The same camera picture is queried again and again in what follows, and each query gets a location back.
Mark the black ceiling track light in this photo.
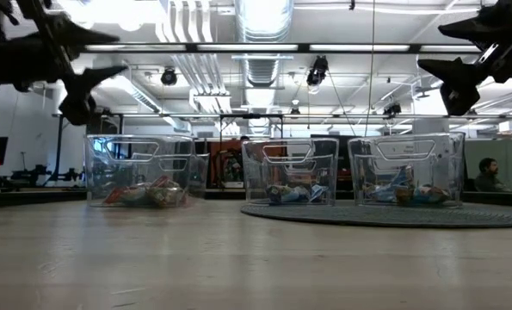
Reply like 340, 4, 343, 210
160, 66, 178, 86
382, 101, 403, 118

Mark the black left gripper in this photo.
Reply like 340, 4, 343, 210
0, 0, 128, 127

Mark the pale green partition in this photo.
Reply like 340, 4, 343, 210
464, 137, 512, 190

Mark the blue red-ended granola bar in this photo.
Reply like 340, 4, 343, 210
120, 184, 153, 206

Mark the silver ventilation duct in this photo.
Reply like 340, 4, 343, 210
233, 0, 295, 87

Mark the person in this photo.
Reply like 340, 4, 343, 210
472, 157, 512, 194

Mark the thin hanging cable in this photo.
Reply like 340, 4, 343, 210
364, 0, 376, 138

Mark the clear plastic bin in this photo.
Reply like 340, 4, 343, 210
84, 133, 211, 209
241, 137, 341, 207
348, 131, 466, 208

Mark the orange partition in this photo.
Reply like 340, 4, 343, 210
207, 139, 244, 189

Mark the black overhead camera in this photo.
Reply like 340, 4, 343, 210
305, 54, 330, 87

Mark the black background rack frame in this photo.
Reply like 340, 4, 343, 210
51, 112, 285, 186

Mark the grey round mat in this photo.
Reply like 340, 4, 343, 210
240, 201, 512, 229

